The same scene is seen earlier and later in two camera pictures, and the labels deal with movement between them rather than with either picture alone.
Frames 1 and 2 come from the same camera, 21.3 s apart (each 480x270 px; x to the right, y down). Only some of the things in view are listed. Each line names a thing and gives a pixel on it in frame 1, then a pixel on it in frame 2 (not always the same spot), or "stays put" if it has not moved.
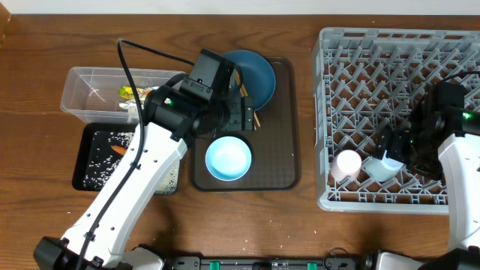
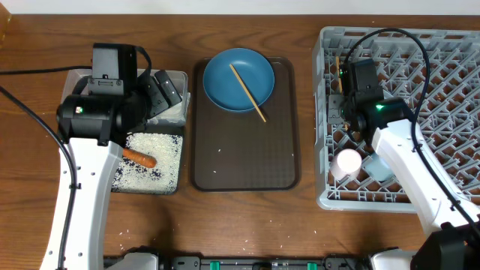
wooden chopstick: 244,93 -> 337,63
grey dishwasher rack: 367,80 stays put
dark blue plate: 258,75 stays put
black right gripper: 395,150 -> 333,109
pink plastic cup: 346,166 stays put
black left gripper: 243,119 -> 160,100
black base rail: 334,262 stays put
